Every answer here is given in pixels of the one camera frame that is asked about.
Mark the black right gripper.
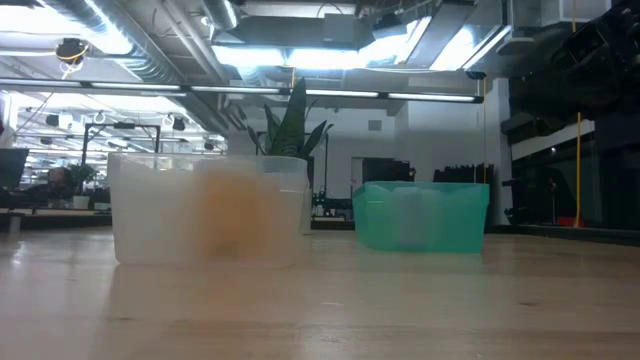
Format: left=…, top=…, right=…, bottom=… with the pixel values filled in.
left=508, top=0, right=640, bottom=121

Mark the green plastic bin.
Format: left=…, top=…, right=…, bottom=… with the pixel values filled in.
left=352, top=180, right=491, bottom=255

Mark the clear plastic bin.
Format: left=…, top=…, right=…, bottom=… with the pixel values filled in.
left=107, top=152, right=310, bottom=267

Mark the long overhead light bar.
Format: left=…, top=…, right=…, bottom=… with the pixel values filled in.
left=0, top=77, right=485, bottom=105

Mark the green spiky succulent plant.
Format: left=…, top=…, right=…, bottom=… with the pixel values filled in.
left=247, top=77, right=335, bottom=161

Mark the distant potted plant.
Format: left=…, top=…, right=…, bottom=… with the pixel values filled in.
left=67, top=163, right=99, bottom=210

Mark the round black hanging lamp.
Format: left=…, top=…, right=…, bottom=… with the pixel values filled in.
left=54, top=37, right=90, bottom=65

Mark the person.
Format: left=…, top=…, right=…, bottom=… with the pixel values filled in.
left=46, top=167, right=75, bottom=202

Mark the distant office desk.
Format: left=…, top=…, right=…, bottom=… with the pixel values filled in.
left=0, top=208, right=112, bottom=232

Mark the dark computer monitor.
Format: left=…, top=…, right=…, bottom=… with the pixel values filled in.
left=0, top=148, right=30, bottom=190

